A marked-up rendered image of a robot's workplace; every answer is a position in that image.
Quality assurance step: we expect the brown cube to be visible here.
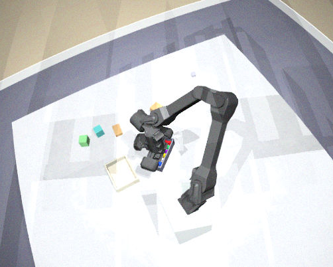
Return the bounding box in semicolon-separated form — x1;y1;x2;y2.
150;102;163;111

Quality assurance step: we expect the small green cube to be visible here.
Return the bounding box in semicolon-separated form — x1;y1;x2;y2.
79;135;90;147

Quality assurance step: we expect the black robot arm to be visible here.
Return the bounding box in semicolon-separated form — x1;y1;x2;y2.
129;86;239;215

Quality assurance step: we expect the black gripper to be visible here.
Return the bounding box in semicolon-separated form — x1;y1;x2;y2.
140;126;173;173

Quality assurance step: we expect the small cyan block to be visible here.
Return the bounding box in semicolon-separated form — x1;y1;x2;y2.
93;125;105;138

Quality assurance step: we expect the small orange block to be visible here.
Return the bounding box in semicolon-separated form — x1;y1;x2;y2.
112;124;123;137

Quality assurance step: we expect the beige square tray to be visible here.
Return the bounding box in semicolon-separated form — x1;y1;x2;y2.
104;154;140;193

